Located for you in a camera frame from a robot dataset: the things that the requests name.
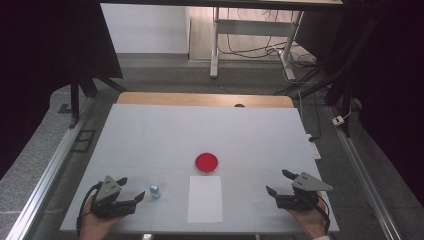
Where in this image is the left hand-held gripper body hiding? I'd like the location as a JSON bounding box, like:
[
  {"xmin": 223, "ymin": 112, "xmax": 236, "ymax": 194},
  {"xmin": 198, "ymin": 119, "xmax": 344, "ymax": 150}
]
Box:
[{"xmin": 89, "ymin": 175, "xmax": 138, "ymax": 220}]

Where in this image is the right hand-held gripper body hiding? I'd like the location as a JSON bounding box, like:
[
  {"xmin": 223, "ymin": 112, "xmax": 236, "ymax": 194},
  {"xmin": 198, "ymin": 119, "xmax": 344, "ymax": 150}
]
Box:
[{"xmin": 276, "ymin": 171, "xmax": 334, "ymax": 212}]

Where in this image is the red round dish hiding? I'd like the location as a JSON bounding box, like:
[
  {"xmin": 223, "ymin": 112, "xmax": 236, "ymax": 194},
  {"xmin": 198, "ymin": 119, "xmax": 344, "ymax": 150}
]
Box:
[{"xmin": 194, "ymin": 152, "xmax": 220, "ymax": 175}]

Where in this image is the person's right hand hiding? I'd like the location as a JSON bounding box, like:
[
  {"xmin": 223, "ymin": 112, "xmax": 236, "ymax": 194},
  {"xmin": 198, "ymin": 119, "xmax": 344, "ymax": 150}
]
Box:
[{"xmin": 288, "ymin": 191, "xmax": 330, "ymax": 240}]

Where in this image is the person's left hand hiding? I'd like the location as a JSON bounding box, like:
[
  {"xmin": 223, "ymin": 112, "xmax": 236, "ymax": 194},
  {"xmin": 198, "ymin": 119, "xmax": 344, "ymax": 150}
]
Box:
[{"xmin": 79, "ymin": 199, "xmax": 124, "ymax": 240}]

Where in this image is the white paper sheet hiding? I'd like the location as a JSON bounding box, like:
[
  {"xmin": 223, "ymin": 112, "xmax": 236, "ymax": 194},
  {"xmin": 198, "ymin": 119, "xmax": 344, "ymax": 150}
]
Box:
[{"xmin": 187, "ymin": 175, "xmax": 224, "ymax": 224}]

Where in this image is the large white board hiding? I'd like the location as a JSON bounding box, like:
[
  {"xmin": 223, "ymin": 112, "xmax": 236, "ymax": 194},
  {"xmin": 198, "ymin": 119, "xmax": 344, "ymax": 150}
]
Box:
[{"xmin": 59, "ymin": 103, "xmax": 340, "ymax": 234}]

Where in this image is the black metal stand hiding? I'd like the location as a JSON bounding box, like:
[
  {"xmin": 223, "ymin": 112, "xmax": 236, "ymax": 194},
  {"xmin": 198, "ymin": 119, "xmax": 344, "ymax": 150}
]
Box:
[
  {"xmin": 67, "ymin": 63, "xmax": 128, "ymax": 130},
  {"xmin": 273, "ymin": 0, "xmax": 384, "ymax": 138}
]

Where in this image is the wooden table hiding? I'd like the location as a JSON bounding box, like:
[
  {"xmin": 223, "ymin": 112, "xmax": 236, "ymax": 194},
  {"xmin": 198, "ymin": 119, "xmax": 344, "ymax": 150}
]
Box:
[{"xmin": 116, "ymin": 91, "xmax": 295, "ymax": 109}]

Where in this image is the black curtain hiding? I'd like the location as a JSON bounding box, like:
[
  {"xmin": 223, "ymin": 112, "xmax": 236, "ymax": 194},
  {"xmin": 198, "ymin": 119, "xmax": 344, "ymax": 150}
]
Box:
[
  {"xmin": 0, "ymin": 0, "xmax": 124, "ymax": 181},
  {"xmin": 343, "ymin": 0, "xmax": 424, "ymax": 209}
]

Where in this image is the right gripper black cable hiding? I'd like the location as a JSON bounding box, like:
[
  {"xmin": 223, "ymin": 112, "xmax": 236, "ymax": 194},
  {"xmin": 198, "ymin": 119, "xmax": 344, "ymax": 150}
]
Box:
[{"xmin": 313, "ymin": 194, "xmax": 332, "ymax": 234}]

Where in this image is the aluminium rail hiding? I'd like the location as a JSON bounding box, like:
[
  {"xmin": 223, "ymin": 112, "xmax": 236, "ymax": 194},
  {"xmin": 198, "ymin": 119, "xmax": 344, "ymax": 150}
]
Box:
[
  {"xmin": 5, "ymin": 96, "xmax": 97, "ymax": 240},
  {"xmin": 325, "ymin": 104, "xmax": 404, "ymax": 240}
]

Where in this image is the black power strip cable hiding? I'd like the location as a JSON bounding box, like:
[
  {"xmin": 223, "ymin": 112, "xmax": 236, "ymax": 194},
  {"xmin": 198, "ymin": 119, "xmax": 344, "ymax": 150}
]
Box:
[{"xmin": 297, "ymin": 89, "xmax": 323, "ymax": 143}]

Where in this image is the white desk frame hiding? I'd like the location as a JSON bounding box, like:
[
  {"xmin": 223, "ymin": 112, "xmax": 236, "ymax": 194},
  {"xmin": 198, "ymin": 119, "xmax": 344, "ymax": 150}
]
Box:
[{"xmin": 209, "ymin": 6, "xmax": 305, "ymax": 81}]

